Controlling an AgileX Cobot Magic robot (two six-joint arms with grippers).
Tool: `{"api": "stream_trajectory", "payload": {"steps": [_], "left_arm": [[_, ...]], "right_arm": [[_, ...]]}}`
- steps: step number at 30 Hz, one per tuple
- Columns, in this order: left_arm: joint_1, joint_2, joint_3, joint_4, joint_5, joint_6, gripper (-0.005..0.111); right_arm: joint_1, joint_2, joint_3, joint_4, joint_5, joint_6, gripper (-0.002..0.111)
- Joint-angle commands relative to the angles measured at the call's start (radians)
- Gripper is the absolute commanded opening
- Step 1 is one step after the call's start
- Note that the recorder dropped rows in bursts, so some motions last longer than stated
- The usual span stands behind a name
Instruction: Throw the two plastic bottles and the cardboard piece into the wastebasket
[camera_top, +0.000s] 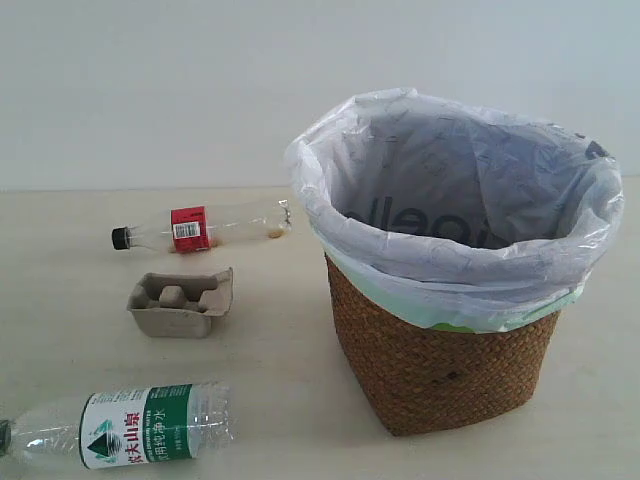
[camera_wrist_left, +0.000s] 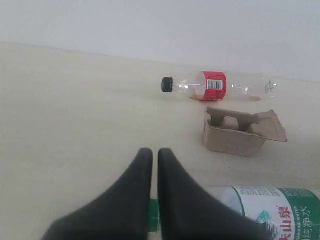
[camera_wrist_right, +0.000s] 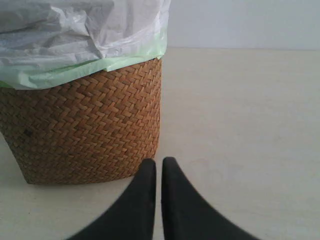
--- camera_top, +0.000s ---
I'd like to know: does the grey cardboard egg carton piece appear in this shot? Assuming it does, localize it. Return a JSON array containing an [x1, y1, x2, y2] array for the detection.
[[127, 268, 234, 339]]

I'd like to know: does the green label water bottle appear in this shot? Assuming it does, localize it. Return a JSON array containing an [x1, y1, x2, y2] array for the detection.
[[1, 382, 232, 470]]

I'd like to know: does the brown woven wicker basket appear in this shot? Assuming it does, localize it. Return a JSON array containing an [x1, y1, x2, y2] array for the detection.
[[326, 260, 560, 436]]

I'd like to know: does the white plastic bin liner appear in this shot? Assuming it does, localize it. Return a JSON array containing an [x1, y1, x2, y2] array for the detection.
[[285, 89, 624, 333]]

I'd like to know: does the red label clear bottle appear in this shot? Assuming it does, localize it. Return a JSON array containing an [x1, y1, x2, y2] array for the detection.
[[111, 199, 291, 254]]

